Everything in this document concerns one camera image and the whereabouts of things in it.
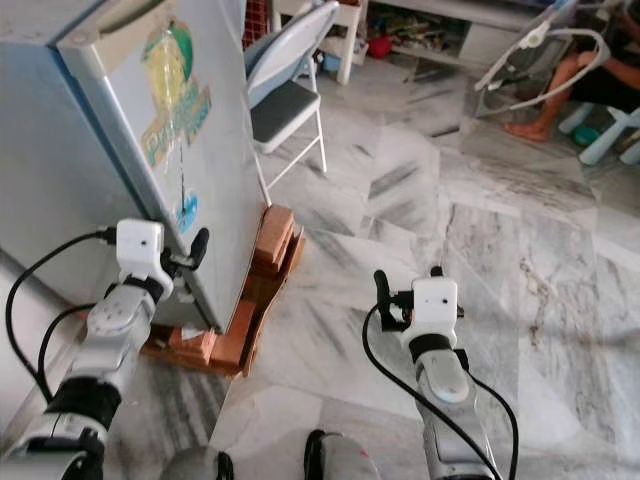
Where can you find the small red toy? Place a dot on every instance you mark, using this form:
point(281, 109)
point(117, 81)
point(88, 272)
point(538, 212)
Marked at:
point(379, 46)

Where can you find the person's bare leg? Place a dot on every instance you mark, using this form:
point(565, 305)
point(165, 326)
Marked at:
point(560, 85)

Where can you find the grey robot right leg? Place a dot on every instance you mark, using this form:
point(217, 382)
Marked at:
point(350, 460)

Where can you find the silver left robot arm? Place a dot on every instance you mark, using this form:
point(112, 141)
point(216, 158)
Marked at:
point(110, 345)

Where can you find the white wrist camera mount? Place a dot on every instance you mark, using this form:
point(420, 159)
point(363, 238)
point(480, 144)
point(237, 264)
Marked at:
point(435, 302)
point(140, 248)

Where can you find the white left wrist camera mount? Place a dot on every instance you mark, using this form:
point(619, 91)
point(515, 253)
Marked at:
point(140, 248)

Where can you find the light blue small fridge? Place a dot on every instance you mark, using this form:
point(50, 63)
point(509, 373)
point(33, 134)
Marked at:
point(80, 150)

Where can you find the white folding chair grey seat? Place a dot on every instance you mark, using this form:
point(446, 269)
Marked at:
point(280, 105)

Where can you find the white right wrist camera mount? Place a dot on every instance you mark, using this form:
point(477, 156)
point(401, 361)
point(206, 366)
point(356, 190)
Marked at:
point(435, 302)

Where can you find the teal bowl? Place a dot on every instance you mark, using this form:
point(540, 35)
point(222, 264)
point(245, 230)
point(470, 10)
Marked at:
point(586, 136)

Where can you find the pale green plastic stool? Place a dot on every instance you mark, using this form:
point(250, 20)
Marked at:
point(610, 140)

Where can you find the white low shelf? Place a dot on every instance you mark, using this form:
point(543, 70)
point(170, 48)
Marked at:
point(490, 42)

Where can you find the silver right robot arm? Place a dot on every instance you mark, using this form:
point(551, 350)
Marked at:
point(445, 395)

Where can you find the orange wooden fridge stand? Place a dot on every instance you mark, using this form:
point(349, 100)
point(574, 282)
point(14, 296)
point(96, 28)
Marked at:
point(265, 260)

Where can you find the white frame baby bouncer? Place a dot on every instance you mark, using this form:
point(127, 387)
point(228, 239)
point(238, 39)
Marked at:
point(535, 40)

